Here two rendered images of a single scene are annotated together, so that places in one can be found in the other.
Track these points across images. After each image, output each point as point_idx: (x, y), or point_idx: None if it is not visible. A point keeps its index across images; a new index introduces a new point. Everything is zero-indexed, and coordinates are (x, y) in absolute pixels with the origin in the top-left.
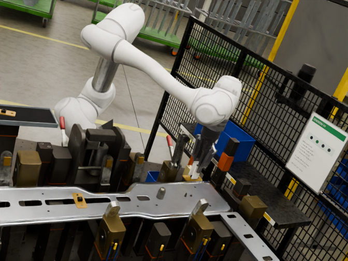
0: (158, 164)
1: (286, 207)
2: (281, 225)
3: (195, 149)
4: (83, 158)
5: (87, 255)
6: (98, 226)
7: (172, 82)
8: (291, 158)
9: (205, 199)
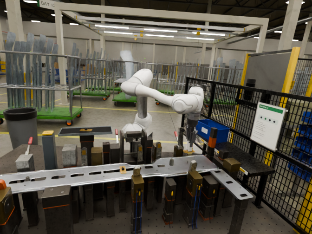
0: None
1: (255, 163)
2: (253, 174)
3: (187, 134)
4: (130, 149)
5: None
6: None
7: (161, 95)
8: (252, 133)
9: (194, 160)
